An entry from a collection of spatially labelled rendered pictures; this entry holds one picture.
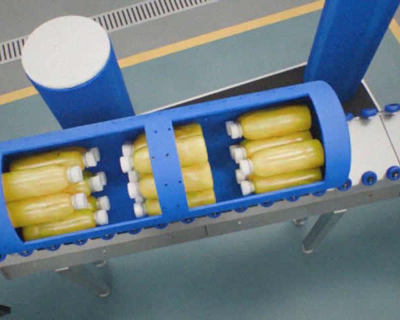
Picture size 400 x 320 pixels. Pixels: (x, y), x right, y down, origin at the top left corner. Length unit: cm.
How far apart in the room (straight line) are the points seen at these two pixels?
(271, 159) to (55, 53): 76
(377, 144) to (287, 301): 100
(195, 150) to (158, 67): 164
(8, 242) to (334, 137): 80
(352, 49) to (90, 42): 110
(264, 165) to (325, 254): 120
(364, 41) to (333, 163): 99
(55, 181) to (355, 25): 132
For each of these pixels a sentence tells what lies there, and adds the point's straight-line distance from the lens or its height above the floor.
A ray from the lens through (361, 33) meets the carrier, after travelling 199.
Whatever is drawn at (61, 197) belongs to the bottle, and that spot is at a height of 114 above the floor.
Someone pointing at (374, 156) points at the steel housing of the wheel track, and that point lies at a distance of 145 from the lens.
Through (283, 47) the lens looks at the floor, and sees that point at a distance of 278.
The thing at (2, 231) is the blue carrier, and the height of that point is 117.
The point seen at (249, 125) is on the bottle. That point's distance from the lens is 117.
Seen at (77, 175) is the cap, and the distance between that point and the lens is 113.
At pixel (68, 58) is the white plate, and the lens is 149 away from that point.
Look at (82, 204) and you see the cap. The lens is 116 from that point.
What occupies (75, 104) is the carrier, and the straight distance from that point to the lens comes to 151.
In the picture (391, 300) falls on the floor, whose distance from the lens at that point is 232.
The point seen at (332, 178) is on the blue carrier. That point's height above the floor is 113.
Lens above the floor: 217
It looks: 65 degrees down
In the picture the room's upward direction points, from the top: 4 degrees counter-clockwise
